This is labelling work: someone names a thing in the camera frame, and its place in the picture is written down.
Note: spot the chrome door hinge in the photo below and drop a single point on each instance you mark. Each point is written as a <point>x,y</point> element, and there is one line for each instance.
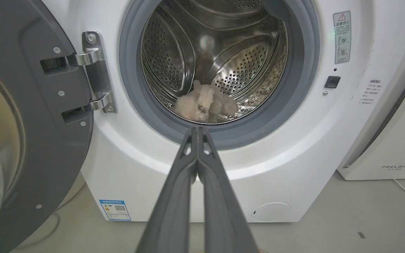
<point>97,70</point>

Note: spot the grey washing machine door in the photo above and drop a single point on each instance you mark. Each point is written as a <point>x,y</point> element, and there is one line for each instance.
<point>19,119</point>

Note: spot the white Feelbird appliance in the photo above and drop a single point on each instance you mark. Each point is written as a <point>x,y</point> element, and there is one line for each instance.
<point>396,140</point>

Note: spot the beige plush toy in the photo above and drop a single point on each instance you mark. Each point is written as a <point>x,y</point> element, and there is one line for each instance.
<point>206,103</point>

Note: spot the grey warning label sticker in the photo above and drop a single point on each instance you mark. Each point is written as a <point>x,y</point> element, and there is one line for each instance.
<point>342,37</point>

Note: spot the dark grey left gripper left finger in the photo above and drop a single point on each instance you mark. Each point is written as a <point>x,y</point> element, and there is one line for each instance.
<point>174,207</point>

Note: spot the white front-loading washing machine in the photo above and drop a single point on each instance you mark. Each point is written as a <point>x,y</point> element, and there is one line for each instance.
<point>294,140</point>

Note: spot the blue energy label sticker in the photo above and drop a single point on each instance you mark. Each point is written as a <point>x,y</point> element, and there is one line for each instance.
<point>115,210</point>

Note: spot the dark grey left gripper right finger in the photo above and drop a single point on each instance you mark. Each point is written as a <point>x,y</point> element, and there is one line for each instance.
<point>223,211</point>

